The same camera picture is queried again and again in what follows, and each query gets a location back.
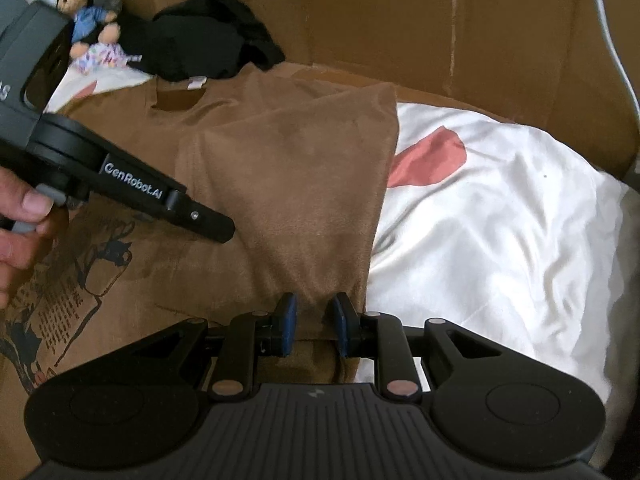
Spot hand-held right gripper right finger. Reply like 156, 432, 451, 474
325, 292, 506, 403

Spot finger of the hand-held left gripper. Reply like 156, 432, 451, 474
166, 188, 237, 245

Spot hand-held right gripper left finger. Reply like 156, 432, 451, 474
132, 292, 299, 402

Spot brown printed t-shirt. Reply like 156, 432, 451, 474
0, 67, 401, 411

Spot person's left hand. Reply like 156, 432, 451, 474
0, 165, 68, 311

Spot floral print plush toy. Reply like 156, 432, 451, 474
75, 42, 143, 76

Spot teddy bear in blue shirt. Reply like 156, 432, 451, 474
56, 0, 123, 61

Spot black garment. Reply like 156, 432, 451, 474
117, 0, 287, 82

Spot white printed blanket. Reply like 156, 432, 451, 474
47, 67, 636, 411

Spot low folded cardboard sheet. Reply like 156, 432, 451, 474
122, 0, 640, 181

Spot white cable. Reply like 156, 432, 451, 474
585, 0, 640, 126

